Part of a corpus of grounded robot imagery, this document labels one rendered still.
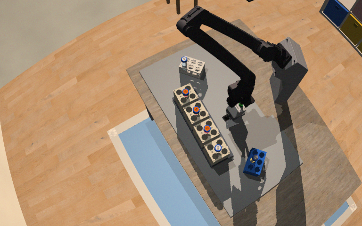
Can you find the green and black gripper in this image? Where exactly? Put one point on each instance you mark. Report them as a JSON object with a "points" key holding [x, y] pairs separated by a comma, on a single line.
{"points": [[251, 100]]}

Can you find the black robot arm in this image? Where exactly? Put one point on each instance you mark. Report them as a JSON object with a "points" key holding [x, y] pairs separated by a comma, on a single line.
{"points": [[189, 26]]}

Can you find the grey flat mat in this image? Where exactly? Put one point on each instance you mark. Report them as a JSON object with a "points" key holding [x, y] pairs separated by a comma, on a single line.
{"points": [[235, 189]]}

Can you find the blue tube rack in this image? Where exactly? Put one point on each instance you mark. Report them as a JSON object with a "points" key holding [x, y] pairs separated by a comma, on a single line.
{"points": [[255, 168]]}

